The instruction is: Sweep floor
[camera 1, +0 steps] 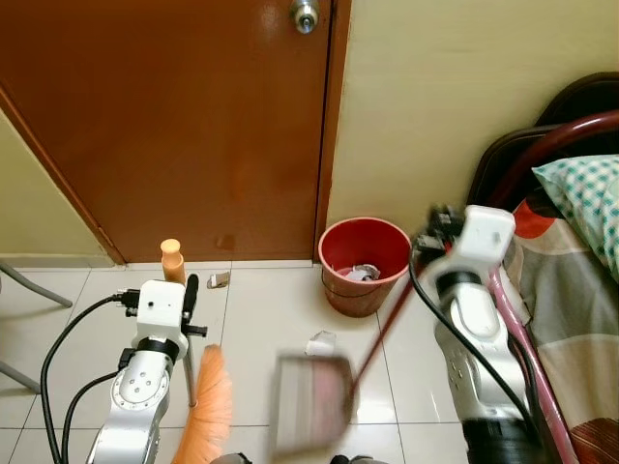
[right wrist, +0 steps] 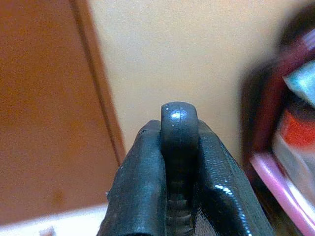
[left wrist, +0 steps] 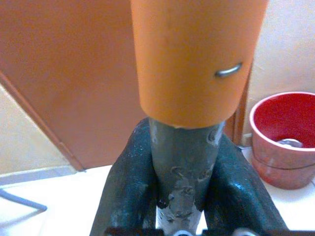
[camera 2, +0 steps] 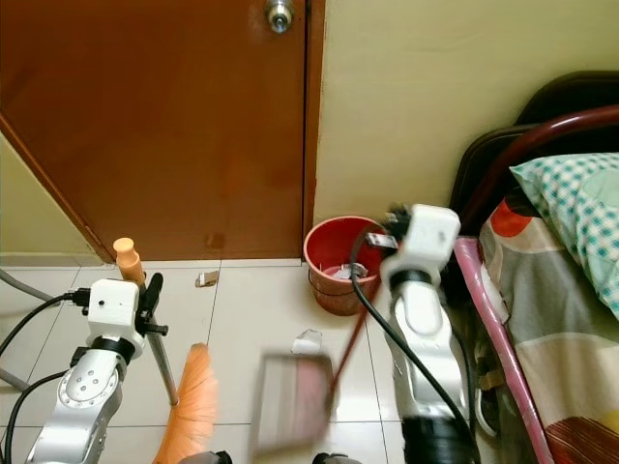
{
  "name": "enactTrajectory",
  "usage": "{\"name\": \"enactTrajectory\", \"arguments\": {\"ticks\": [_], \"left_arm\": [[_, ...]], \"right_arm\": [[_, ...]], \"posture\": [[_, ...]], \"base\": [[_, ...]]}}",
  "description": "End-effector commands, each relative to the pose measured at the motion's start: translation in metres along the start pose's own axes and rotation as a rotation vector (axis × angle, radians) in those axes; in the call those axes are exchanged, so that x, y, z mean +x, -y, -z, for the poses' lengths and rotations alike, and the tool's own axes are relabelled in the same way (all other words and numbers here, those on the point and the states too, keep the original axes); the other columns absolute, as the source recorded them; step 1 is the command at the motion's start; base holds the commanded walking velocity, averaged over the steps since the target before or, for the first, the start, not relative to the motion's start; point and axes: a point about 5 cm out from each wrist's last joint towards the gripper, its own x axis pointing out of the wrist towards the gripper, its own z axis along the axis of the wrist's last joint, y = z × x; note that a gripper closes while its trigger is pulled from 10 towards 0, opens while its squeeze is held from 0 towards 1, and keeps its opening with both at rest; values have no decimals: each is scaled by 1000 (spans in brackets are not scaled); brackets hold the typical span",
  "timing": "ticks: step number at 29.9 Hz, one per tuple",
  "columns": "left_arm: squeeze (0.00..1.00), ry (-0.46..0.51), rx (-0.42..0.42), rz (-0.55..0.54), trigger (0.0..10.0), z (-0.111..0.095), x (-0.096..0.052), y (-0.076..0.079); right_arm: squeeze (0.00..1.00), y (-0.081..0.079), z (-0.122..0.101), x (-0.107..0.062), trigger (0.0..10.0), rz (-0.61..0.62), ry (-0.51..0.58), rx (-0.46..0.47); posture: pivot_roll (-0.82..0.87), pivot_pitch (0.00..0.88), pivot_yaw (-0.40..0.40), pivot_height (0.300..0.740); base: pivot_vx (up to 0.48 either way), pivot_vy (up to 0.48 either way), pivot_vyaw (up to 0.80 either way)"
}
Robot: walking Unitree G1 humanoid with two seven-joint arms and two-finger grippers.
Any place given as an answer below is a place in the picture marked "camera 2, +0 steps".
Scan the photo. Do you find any brown wooden door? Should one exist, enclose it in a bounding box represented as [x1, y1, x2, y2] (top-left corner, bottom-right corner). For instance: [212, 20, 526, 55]
[0, 0, 310, 263]

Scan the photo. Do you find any dark right robot foot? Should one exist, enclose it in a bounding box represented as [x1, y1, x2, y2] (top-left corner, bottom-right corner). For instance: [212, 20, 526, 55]
[313, 451, 360, 464]

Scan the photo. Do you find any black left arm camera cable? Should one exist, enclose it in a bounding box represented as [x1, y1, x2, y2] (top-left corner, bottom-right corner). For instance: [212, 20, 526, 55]
[0, 286, 94, 357]

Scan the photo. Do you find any black left arm short cable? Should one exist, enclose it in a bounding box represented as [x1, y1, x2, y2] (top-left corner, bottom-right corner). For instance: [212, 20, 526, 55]
[6, 369, 71, 464]

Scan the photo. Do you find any green checked pillow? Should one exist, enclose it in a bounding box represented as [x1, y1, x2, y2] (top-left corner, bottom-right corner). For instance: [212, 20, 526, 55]
[509, 152, 619, 322]

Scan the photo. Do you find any white crumpled paper scrap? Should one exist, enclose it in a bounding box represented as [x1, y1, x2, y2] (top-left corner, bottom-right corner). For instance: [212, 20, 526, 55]
[291, 329, 323, 355]

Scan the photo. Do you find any silver round door knob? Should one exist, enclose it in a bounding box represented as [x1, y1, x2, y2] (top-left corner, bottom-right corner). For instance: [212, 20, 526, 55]
[265, 0, 296, 34]

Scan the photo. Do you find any grey dustpan with red handle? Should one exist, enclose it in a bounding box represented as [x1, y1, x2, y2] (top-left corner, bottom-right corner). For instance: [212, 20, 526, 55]
[250, 276, 382, 457]

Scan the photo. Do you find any dark wooden headboard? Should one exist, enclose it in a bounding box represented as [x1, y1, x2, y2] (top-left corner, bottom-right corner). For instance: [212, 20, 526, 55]
[453, 70, 619, 238]

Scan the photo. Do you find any brown wooden door frame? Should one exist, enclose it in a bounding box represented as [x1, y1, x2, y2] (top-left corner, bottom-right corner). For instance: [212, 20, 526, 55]
[301, 0, 326, 236]

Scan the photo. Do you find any orange broom with silver shaft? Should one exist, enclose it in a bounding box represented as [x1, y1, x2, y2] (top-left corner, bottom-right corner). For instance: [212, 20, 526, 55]
[112, 236, 217, 464]

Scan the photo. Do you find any white rubbish in bucket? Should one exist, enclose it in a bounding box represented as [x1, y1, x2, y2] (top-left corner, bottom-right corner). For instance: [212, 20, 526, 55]
[322, 261, 361, 283]

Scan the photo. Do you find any grey left robot foot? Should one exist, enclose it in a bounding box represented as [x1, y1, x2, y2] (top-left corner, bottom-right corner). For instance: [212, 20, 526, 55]
[183, 449, 234, 464]

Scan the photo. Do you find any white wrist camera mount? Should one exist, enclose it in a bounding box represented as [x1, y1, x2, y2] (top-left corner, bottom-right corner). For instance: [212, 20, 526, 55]
[86, 277, 143, 338]
[381, 202, 463, 278]

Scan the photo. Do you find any grey orange patterned bedsheet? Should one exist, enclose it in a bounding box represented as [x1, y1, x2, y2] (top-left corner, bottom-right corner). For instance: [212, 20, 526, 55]
[477, 193, 619, 464]

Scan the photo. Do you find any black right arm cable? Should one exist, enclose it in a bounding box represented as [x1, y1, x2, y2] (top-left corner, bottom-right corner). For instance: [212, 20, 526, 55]
[349, 226, 478, 441]

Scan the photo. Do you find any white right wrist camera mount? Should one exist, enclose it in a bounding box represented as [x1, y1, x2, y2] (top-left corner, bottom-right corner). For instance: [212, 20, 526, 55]
[381, 202, 463, 278]

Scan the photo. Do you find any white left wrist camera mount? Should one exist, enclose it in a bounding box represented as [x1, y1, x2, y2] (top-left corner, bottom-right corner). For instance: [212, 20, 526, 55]
[86, 277, 143, 338]

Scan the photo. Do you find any red plastic bucket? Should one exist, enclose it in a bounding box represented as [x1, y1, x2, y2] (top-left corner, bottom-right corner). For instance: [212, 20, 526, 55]
[302, 215, 390, 318]

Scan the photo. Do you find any maroon metal bed frame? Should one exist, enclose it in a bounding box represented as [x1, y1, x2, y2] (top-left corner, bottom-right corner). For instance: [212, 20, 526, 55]
[453, 103, 619, 464]

